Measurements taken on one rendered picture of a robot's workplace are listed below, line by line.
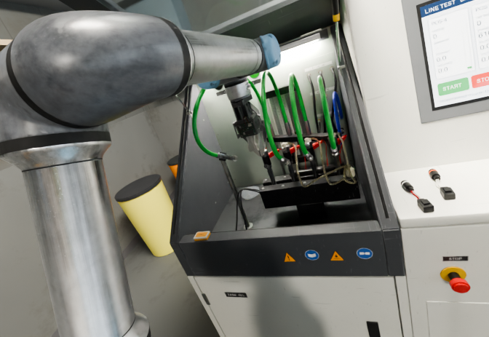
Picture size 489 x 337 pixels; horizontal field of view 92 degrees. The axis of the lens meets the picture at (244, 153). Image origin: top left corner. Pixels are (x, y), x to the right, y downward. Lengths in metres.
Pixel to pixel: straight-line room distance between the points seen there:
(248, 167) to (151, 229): 1.45
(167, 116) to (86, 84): 3.30
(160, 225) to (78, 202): 2.11
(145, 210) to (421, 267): 2.05
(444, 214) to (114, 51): 0.69
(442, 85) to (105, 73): 0.81
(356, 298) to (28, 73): 0.87
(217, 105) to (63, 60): 0.94
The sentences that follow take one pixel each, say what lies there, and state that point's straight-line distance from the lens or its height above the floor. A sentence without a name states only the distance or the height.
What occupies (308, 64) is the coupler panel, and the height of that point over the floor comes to 1.34.
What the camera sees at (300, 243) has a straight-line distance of 0.73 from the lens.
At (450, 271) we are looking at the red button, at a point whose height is 0.81.
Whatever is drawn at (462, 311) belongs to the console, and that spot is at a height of 0.67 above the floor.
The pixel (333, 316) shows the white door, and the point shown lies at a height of 0.61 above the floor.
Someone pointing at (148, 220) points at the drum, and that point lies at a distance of 2.40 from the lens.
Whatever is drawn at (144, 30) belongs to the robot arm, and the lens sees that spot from 0.29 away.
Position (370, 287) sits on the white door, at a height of 0.75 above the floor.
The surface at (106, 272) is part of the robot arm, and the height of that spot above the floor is 1.24.
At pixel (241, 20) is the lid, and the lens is 0.96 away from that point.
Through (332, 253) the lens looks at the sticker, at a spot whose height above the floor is 0.88.
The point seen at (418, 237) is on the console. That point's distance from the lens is 0.73.
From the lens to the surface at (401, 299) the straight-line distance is 0.88.
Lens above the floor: 1.42
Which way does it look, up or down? 19 degrees down
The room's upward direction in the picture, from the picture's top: 19 degrees counter-clockwise
